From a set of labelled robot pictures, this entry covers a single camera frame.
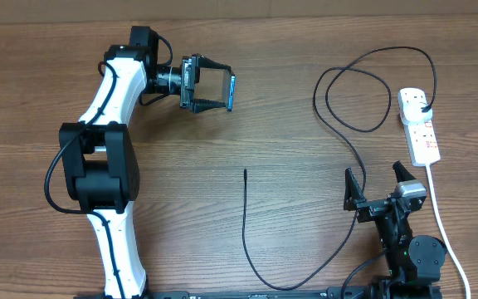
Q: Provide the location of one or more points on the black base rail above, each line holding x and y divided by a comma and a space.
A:
330, 293

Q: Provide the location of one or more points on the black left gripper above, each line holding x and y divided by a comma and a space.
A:
188, 83

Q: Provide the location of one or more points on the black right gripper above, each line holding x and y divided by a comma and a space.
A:
353, 200

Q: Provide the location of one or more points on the white power strip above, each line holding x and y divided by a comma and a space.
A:
421, 138

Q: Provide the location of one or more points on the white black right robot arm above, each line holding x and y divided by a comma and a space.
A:
414, 262

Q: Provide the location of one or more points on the blue Galaxy smartphone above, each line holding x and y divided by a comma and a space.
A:
228, 89

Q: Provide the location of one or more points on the white charger adapter plug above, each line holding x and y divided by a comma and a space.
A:
412, 113

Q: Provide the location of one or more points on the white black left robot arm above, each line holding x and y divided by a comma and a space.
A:
100, 165

